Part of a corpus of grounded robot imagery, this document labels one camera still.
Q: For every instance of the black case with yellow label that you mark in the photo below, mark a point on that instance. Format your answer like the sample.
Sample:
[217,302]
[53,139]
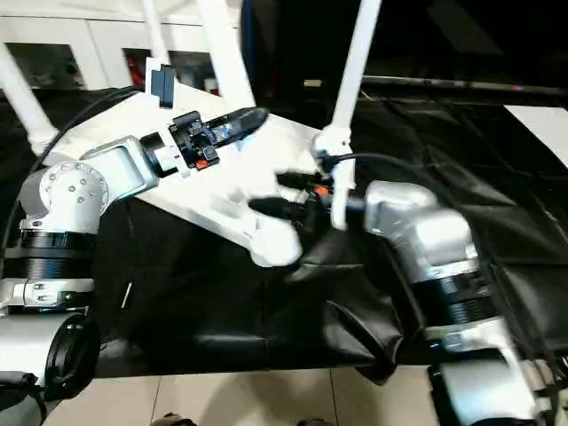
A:
[288,44]

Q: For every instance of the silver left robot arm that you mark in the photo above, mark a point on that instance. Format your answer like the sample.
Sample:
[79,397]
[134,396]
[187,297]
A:
[75,191]

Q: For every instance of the black table mat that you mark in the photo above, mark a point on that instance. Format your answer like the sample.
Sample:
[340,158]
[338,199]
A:
[222,310]

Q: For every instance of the white flat board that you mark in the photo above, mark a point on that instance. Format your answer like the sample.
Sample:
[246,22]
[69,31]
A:
[541,133]

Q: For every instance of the white plastic table leg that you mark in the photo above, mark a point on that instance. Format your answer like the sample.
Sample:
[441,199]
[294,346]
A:
[156,31]
[226,53]
[355,66]
[26,106]

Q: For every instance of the white sideboard cabinet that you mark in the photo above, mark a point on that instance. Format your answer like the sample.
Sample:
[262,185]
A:
[66,26]

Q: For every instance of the white plastic table top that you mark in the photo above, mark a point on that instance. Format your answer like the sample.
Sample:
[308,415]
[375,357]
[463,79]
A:
[199,186]

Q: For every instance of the grey metal bar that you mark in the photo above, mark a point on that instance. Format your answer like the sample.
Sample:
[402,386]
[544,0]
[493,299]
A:
[444,84]

